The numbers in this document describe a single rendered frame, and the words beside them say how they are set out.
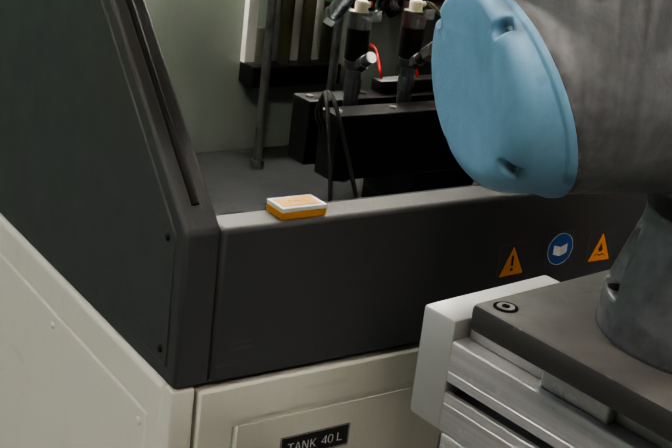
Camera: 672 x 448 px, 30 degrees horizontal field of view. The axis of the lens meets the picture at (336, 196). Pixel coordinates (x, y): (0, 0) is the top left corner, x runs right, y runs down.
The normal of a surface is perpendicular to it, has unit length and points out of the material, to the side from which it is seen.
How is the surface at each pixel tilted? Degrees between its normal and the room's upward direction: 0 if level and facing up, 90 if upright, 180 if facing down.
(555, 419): 90
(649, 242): 72
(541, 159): 115
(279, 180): 0
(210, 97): 90
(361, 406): 90
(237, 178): 0
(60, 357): 90
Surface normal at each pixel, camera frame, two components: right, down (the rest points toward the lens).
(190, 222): 0.45, -0.46
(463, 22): -0.94, 0.14
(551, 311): 0.11, -0.94
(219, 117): 0.54, 0.33
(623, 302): -0.86, -0.27
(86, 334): -0.83, 0.09
